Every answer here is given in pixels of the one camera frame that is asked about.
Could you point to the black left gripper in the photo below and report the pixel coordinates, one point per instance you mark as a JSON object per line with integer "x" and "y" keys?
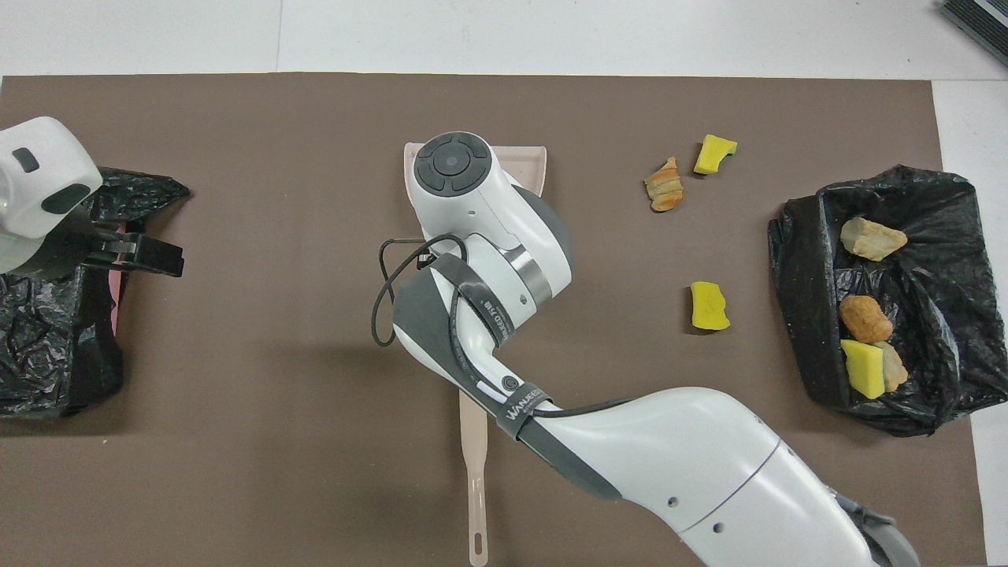
{"x": 67, "y": 248}

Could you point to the beige plastic dustpan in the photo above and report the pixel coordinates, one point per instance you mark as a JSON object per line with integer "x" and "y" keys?
{"x": 524, "y": 169}

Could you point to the beige hand brush black bristles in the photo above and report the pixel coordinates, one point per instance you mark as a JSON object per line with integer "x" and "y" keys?
{"x": 475, "y": 488}

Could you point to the sliced orange bread toy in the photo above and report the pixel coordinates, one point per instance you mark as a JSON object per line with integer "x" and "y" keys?
{"x": 664, "y": 187}

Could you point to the yellow sponge piece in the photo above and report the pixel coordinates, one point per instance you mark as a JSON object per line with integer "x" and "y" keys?
{"x": 862, "y": 368}
{"x": 709, "y": 307}
{"x": 714, "y": 154}

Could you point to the brown round bun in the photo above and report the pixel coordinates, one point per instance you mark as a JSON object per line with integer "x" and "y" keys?
{"x": 865, "y": 318}

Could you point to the pale bread piece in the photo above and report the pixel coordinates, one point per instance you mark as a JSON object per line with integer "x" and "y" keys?
{"x": 896, "y": 368}

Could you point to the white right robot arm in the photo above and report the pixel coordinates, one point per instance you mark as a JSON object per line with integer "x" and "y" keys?
{"x": 709, "y": 472}

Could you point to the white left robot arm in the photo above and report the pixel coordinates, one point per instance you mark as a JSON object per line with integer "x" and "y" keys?
{"x": 39, "y": 173}

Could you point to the black bag lined pink bin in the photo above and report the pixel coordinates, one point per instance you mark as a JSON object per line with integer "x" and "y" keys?
{"x": 47, "y": 354}

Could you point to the brown table mat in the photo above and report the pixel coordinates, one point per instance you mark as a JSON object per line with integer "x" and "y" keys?
{"x": 315, "y": 197}

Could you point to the pale tan bread chunk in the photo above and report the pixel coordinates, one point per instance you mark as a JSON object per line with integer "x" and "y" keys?
{"x": 870, "y": 238}

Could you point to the dark grey ribbed object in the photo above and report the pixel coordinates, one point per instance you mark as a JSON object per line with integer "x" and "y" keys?
{"x": 980, "y": 24}

